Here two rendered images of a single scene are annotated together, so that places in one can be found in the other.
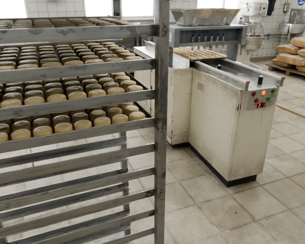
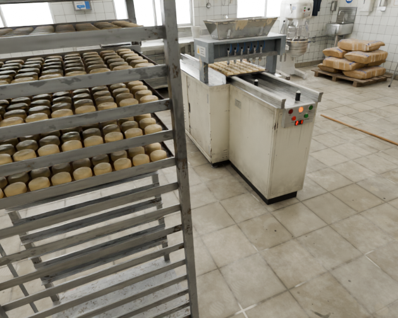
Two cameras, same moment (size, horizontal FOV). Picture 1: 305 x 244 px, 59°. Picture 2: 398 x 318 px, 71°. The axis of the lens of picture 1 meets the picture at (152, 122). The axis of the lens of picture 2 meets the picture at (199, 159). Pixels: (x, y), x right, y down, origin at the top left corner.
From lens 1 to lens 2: 0.12 m
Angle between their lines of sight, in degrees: 6
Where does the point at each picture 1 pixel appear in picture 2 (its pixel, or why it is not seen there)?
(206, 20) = (242, 31)
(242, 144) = (280, 162)
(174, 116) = (213, 134)
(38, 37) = (41, 89)
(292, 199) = (331, 214)
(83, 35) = (89, 82)
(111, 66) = (123, 111)
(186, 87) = (223, 105)
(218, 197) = (258, 215)
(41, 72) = (49, 124)
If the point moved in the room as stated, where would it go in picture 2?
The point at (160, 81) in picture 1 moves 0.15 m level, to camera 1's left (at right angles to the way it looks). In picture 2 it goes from (176, 122) to (121, 124)
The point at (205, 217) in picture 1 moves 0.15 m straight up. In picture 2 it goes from (244, 236) to (245, 221)
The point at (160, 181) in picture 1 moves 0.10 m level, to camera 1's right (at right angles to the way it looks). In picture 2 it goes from (186, 217) to (215, 216)
